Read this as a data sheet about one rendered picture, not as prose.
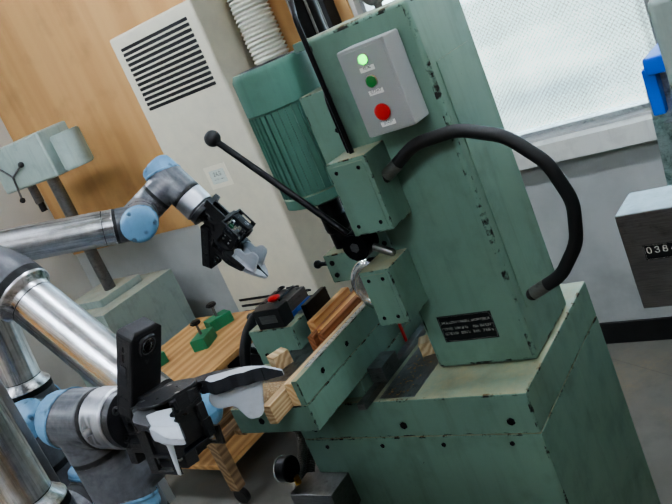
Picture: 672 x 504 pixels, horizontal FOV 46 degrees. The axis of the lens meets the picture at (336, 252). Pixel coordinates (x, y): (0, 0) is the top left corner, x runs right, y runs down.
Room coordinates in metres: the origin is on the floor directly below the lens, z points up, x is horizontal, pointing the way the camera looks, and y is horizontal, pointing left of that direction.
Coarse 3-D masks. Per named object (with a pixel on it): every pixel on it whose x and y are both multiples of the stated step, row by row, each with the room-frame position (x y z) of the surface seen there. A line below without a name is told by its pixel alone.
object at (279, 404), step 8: (336, 328) 1.61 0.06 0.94; (328, 336) 1.58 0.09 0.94; (320, 344) 1.56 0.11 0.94; (280, 392) 1.41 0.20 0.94; (272, 400) 1.39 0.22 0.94; (280, 400) 1.40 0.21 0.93; (288, 400) 1.41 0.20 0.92; (264, 408) 1.38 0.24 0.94; (272, 408) 1.38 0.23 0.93; (280, 408) 1.39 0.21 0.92; (288, 408) 1.41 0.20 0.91; (272, 416) 1.38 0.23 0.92; (280, 416) 1.38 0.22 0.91
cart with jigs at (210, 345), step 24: (240, 312) 3.36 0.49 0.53; (192, 336) 3.32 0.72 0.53; (216, 336) 3.16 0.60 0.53; (240, 336) 3.05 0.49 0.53; (168, 360) 3.12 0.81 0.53; (192, 360) 3.02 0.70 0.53; (216, 360) 2.90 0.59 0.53; (240, 432) 2.94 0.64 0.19; (216, 456) 2.74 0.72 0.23; (240, 456) 2.80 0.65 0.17; (240, 480) 2.75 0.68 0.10
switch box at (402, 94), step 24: (360, 48) 1.38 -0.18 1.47; (384, 48) 1.36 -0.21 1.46; (360, 72) 1.39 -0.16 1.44; (384, 72) 1.37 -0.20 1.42; (408, 72) 1.38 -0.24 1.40; (360, 96) 1.40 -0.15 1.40; (384, 96) 1.38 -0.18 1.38; (408, 96) 1.36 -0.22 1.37; (384, 120) 1.39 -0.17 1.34; (408, 120) 1.36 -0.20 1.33
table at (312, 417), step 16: (352, 288) 1.93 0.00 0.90; (368, 336) 1.60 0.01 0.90; (384, 336) 1.64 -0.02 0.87; (304, 352) 1.66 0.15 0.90; (368, 352) 1.58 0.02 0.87; (288, 368) 1.61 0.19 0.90; (352, 368) 1.53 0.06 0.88; (336, 384) 1.47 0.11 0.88; (352, 384) 1.51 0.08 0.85; (320, 400) 1.43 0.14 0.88; (336, 400) 1.46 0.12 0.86; (240, 416) 1.51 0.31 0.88; (288, 416) 1.43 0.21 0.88; (304, 416) 1.41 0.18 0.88; (320, 416) 1.41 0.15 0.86; (256, 432) 1.50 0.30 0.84
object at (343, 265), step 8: (328, 256) 1.71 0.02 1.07; (336, 256) 1.70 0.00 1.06; (344, 256) 1.68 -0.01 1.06; (328, 264) 1.72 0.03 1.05; (336, 264) 1.70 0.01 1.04; (344, 264) 1.69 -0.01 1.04; (352, 264) 1.68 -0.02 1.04; (336, 272) 1.71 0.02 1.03; (344, 272) 1.70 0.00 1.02; (336, 280) 1.71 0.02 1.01; (344, 280) 1.70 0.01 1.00
